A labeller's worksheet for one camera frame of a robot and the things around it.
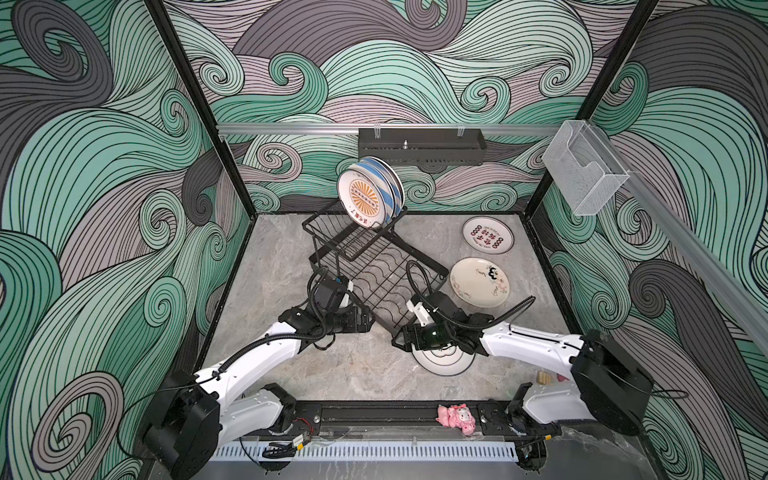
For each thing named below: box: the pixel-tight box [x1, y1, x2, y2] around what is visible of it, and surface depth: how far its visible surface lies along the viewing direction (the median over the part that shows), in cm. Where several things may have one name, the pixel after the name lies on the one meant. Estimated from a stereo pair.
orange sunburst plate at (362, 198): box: [337, 169, 387, 229], surface depth 88 cm
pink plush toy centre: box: [436, 403, 476, 435], surface depth 73 cm
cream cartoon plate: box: [449, 256, 511, 309], surface depth 102 cm
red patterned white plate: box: [462, 216, 515, 255], surface depth 116 cm
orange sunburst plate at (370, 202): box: [354, 165, 387, 234], surface depth 87 cm
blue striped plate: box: [350, 159, 398, 223], surface depth 81 cm
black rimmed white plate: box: [411, 344, 476, 376], surface depth 84 cm
